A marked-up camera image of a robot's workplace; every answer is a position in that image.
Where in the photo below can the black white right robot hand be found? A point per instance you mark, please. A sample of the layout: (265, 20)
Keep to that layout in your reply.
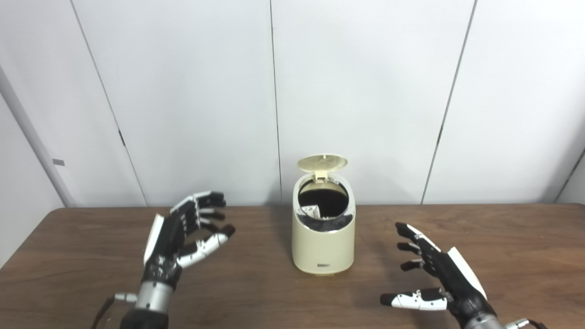
(454, 281)

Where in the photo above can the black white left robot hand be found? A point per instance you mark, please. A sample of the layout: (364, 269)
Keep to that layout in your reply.
(167, 240)

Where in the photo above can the cream-colored lidded bin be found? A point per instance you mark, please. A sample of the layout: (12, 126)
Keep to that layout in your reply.
(322, 249)

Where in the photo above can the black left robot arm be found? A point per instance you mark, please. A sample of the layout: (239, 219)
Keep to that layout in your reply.
(153, 301)

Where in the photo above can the black panel seam clip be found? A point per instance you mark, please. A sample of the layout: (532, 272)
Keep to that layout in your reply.
(121, 138)

